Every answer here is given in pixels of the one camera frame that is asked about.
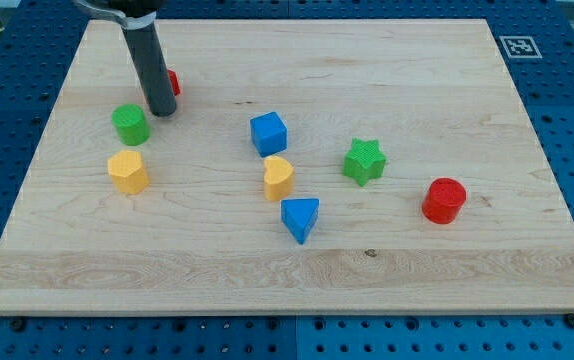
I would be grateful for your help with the light wooden board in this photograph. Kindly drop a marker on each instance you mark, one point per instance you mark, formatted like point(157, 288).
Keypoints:
point(313, 167)

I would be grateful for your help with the yellow hexagon block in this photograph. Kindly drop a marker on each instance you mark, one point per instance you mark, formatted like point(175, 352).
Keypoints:
point(127, 171)

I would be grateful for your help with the yellow heart block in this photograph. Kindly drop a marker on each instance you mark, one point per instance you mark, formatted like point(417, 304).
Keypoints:
point(279, 178)

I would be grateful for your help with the blue triangle block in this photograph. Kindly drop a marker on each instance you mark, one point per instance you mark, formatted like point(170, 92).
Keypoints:
point(299, 216)

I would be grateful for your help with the blue cube block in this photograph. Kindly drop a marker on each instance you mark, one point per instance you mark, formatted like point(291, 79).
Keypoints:
point(268, 134)

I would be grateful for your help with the green star block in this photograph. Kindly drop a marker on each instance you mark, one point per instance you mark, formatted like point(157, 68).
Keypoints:
point(364, 161)

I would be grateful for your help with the red block behind rod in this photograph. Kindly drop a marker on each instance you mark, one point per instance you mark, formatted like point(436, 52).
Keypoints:
point(175, 84)

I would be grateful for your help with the red cylinder block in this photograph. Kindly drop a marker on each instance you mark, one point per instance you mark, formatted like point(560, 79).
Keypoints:
point(444, 200)

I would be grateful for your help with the green cylinder block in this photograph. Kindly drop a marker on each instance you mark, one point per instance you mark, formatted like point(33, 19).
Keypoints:
point(131, 125)

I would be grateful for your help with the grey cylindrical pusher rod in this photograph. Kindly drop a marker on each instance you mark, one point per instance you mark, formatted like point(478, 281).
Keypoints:
point(144, 46)

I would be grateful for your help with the metal clamp on rod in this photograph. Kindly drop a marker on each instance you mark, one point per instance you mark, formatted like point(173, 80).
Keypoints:
point(96, 10)

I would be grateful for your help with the white fiducial marker tag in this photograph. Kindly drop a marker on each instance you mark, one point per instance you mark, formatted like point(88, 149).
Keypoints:
point(520, 47)

